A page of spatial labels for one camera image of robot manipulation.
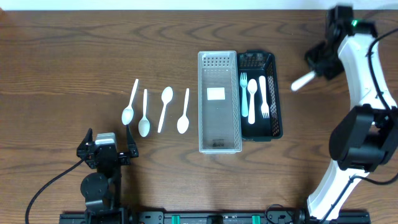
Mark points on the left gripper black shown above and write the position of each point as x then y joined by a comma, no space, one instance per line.
106,152

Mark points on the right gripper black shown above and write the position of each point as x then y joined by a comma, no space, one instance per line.
310,57

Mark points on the white plastic fork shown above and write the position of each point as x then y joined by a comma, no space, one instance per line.
302,81
264,106

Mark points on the white plastic spoon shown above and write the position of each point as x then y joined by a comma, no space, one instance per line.
166,98
183,121
128,112
144,124
252,89

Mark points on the pale blue plastic fork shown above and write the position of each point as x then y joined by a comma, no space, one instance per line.
244,103

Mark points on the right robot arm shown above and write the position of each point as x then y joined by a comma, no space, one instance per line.
367,135

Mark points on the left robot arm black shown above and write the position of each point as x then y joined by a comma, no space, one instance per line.
102,189

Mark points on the black plastic basket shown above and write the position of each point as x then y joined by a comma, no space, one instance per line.
256,63

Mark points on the clear plastic basket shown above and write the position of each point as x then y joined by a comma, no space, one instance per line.
219,121

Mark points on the white label in clear basket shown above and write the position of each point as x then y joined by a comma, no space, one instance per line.
216,93

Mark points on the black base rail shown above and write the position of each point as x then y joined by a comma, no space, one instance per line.
273,216

